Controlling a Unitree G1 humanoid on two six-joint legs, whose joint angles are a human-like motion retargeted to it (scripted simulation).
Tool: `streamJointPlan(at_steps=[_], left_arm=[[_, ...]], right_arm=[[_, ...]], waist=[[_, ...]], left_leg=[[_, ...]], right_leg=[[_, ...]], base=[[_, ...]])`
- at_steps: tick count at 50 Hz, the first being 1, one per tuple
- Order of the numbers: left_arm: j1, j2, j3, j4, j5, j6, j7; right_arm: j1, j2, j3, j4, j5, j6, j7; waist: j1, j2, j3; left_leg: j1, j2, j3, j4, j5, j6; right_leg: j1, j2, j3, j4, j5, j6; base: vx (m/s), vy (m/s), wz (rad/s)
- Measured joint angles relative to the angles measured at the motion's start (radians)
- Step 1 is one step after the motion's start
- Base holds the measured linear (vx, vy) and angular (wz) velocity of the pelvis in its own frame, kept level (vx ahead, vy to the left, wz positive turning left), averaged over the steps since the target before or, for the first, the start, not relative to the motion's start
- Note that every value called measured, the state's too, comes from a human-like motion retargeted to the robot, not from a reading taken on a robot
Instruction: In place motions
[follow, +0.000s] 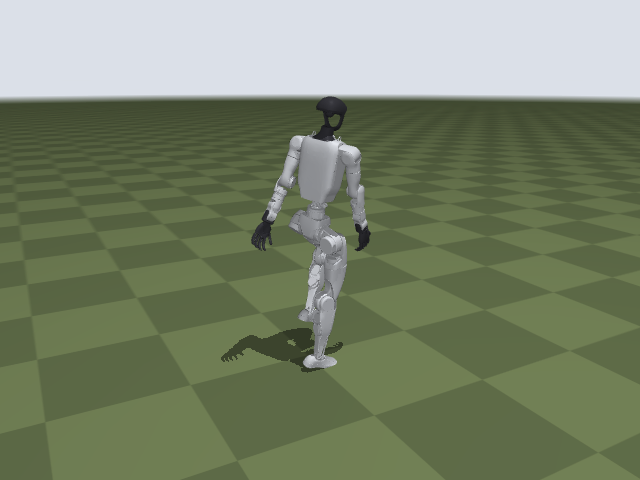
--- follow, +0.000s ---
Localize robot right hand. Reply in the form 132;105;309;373
355;223;371;251

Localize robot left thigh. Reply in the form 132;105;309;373
288;210;327;265

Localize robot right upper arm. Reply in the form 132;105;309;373
338;145;363;199

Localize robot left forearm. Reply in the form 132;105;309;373
264;174;288;222

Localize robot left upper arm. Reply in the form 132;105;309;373
279;135;306;189

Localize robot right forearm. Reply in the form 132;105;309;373
350;186;368;230

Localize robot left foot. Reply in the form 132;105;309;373
297;308;313;322

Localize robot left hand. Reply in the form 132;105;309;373
251;210;275;251

